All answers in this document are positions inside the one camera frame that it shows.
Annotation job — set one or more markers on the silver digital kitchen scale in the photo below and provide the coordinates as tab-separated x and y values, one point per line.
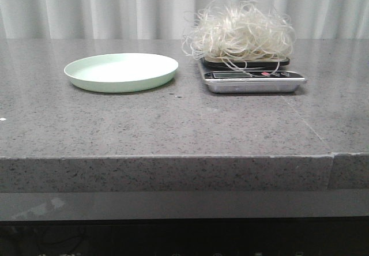
260	76

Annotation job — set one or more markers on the white vermicelli noodle bundle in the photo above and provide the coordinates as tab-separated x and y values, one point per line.
238	34

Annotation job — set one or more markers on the light green plate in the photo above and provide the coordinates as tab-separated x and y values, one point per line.
121	73

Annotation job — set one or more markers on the white curtain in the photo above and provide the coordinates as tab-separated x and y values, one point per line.
166	19

